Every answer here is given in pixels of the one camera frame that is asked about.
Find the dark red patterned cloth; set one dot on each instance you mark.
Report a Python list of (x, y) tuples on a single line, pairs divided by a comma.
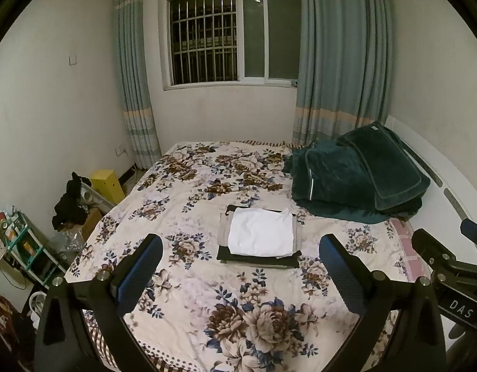
[(2, 317)]

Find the white t-shirt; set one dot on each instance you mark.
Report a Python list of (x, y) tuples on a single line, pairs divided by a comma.
[(261, 232)]

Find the green shelf rack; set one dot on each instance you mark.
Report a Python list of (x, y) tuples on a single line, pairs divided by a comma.
[(37, 255)]

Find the clear plastic bag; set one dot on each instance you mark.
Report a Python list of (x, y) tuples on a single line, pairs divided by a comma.
[(68, 240)]

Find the white headboard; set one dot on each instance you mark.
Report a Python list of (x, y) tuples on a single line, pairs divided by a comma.
[(467, 186)]

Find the beige folded garment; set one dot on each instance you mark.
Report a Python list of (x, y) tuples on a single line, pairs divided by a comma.
[(223, 236)]

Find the dark green blanket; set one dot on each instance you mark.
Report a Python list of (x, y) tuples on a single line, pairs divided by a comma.
[(323, 178)]

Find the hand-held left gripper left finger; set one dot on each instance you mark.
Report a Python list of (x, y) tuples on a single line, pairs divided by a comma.
[(141, 267)]

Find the pink striped sheet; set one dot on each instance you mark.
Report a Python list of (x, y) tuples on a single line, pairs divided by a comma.
[(401, 229)]

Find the white plastic appliance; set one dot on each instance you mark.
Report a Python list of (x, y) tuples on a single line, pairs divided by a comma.
[(37, 306)]

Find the floral bed quilt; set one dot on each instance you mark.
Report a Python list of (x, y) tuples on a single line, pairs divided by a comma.
[(184, 201)]

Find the wall switch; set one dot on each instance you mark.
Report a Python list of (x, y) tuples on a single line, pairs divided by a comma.
[(73, 60)]

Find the silver metal frame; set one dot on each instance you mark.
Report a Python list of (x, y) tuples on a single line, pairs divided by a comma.
[(97, 197)]

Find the black folded garment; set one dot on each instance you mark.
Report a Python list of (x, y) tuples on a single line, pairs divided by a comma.
[(254, 262)]

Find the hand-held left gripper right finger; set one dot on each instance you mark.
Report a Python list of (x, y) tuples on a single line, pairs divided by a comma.
[(339, 275)]

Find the black cloth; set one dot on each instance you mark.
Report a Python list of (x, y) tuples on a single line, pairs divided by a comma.
[(70, 205)]

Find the wall socket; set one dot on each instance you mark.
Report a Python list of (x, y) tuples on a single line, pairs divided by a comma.
[(120, 150)]

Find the dark green pillow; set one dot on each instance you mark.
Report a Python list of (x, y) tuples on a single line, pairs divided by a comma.
[(386, 162)]

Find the teal striped curtain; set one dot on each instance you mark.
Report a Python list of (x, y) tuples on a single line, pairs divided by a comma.
[(339, 46), (134, 66)]

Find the yellow box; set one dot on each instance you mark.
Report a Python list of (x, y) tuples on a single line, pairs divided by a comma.
[(108, 186)]

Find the barred window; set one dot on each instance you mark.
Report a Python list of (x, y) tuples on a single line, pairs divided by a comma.
[(223, 35)]

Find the cardboard box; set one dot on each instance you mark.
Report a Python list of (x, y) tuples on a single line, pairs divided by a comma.
[(92, 221)]

